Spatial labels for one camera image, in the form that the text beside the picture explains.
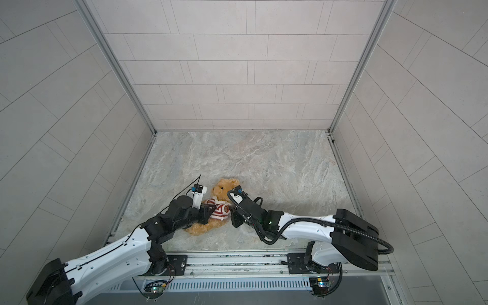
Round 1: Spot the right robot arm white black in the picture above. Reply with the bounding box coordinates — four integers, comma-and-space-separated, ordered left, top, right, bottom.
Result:
227, 191, 379, 273

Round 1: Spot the aluminium mounting rail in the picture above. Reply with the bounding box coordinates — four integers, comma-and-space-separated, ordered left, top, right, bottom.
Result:
75, 249, 393, 281

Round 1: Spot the left aluminium corner post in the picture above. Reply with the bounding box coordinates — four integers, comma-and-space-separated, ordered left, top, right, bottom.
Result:
73, 0, 157, 137

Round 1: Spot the right green circuit board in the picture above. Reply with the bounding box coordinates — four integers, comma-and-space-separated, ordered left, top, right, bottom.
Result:
309, 277, 330, 297

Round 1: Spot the aluminium corner post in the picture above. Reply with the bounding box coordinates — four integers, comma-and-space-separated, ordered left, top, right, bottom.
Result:
329, 0, 396, 137
73, 0, 157, 137

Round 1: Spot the right black corrugated cable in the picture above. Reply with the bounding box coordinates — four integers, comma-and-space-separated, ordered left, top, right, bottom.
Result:
227, 188, 395, 298

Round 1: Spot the brown plush teddy bear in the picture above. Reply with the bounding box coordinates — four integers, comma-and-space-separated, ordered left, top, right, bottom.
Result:
184, 179, 240, 236

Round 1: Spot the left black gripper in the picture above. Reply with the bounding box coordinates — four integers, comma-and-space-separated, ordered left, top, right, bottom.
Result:
173, 203, 219, 233

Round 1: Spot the white ventilation grille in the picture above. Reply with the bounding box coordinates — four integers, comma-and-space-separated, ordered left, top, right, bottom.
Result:
110, 277, 311, 294

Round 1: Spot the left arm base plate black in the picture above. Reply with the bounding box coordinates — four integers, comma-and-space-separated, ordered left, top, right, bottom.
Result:
144, 255, 188, 277

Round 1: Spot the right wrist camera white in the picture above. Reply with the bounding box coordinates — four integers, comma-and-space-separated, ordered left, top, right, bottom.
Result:
227, 185, 248, 205

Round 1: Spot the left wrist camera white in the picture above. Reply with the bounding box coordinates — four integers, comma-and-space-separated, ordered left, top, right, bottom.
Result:
191, 184, 207, 210

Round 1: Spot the left green circuit board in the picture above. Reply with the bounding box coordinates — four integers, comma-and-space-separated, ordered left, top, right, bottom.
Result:
144, 280, 169, 299

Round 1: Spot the right aluminium corner post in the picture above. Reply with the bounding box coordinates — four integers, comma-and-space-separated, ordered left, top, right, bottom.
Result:
329, 0, 396, 137

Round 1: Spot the green circuit board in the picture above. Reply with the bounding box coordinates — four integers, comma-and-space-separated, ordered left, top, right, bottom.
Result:
309, 277, 330, 297
144, 280, 169, 299

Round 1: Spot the red white striped knit sweater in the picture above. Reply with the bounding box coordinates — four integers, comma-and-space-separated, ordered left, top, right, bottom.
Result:
204, 196, 232, 221

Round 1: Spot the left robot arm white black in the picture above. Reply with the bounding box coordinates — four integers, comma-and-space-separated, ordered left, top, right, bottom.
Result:
26, 195, 216, 304

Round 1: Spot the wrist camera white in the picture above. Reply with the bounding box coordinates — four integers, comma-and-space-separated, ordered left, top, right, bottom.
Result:
227, 185, 248, 205
191, 184, 207, 210

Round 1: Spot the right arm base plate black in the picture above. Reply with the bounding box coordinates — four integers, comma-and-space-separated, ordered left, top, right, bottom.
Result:
281, 253, 340, 275

